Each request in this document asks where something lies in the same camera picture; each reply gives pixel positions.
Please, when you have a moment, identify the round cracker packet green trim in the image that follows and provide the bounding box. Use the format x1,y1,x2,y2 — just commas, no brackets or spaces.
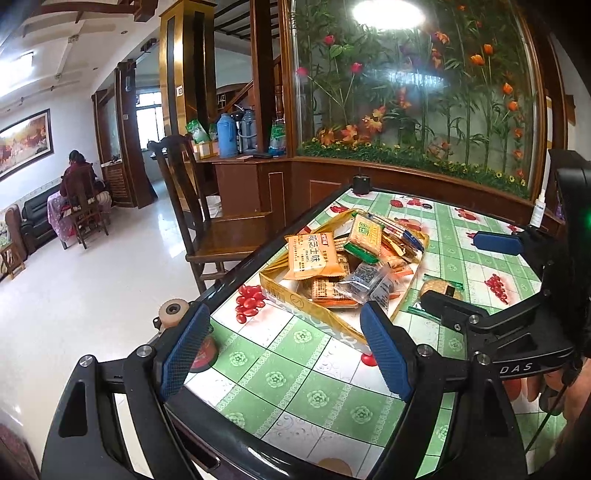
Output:
407,273,465,322

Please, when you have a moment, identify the white blue cracker packet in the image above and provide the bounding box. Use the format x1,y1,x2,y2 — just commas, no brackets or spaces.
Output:
368,213,425,252

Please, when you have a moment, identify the gold cardboard snack box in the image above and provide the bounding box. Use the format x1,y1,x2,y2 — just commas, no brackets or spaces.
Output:
259,209,429,354

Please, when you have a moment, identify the tape roll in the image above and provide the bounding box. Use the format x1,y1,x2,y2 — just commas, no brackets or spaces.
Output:
153,299,189,331

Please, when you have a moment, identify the white spray bottle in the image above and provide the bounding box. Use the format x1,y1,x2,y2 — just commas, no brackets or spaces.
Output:
530,195,546,228

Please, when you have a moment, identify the green fruit pattern tablecloth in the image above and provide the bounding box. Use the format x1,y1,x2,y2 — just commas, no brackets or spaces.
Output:
166,188,576,479

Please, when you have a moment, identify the dark wooden chair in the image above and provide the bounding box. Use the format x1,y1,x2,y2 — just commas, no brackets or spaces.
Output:
147,133,274,294

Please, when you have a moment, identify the orange noodle snack packet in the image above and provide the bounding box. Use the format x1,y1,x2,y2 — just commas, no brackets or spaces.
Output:
284,232,346,281

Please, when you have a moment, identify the black round cup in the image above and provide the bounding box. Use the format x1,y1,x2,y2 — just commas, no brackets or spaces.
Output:
352,175,372,195

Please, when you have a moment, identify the flower glass partition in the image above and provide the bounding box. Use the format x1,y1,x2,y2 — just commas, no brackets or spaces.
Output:
290,1,540,198

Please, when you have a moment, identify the seated person in maroon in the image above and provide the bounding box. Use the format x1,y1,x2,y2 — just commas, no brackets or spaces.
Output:
58,149,113,232

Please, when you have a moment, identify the black sofa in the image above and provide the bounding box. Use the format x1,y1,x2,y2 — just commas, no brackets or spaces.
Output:
21,189,57,254

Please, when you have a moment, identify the blue thermos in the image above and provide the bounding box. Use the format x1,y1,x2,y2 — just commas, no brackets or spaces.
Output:
216,113,238,158

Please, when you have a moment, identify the framed wall painting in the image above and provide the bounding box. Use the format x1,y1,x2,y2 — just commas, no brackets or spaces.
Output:
0,109,54,180

